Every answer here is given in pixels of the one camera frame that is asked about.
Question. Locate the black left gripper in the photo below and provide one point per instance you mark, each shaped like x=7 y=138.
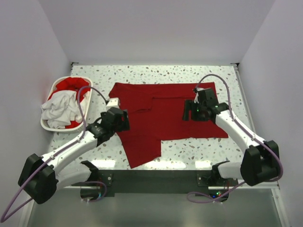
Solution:
x=123 y=124

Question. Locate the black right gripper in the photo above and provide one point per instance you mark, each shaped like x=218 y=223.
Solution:
x=190 y=105

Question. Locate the dark red t-shirt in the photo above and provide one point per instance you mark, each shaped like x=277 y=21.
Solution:
x=155 y=114

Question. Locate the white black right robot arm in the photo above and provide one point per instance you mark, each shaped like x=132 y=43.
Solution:
x=260 y=161

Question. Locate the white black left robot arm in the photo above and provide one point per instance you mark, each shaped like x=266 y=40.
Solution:
x=42 y=176

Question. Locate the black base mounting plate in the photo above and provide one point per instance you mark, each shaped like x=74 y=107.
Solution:
x=112 y=182

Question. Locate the white t-shirt in basket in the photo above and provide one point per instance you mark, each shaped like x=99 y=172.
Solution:
x=61 y=110

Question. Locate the bright red t-shirt in basket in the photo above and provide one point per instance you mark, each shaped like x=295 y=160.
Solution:
x=71 y=83

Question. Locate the white laundry basket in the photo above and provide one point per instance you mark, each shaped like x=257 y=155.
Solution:
x=83 y=99

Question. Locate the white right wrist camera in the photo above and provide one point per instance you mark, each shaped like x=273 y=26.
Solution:
x=196 y=91

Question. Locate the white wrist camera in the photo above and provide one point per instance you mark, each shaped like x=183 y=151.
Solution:
x=113 y=102
x=196 y=91

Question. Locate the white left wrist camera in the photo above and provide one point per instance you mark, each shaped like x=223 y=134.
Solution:
x=113 y=102

